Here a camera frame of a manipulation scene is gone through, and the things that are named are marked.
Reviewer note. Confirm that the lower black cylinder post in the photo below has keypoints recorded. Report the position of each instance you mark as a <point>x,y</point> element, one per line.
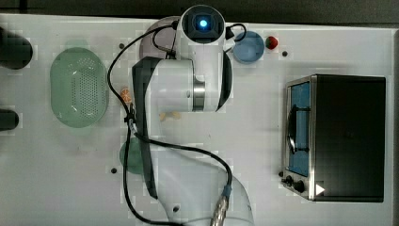
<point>9,119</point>

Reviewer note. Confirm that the green mug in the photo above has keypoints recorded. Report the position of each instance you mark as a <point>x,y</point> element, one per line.
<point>134,160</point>

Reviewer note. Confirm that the blue bowl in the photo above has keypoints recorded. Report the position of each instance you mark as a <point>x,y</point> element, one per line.
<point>249,48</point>

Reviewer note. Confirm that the black toaster oven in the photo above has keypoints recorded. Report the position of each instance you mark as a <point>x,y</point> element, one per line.
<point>334,138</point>

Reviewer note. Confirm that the red strawberry toy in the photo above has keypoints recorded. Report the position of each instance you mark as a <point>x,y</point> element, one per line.
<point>271,43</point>

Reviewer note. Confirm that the grey round plate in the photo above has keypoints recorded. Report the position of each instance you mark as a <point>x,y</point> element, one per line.
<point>164,38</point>

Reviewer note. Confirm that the green perforated colander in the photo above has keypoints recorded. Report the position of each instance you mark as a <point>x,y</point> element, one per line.
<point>79,94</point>

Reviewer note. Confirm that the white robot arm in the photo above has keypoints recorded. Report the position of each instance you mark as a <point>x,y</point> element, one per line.
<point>197,79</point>

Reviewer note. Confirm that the upper black cylinder post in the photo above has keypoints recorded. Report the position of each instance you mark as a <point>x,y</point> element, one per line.
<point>15,51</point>

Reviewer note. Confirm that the black cylinder post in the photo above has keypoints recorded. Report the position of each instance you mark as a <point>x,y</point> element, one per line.
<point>9,119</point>
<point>15,51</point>

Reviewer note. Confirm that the orange slice toy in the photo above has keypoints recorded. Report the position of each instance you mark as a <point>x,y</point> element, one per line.
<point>126,95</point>

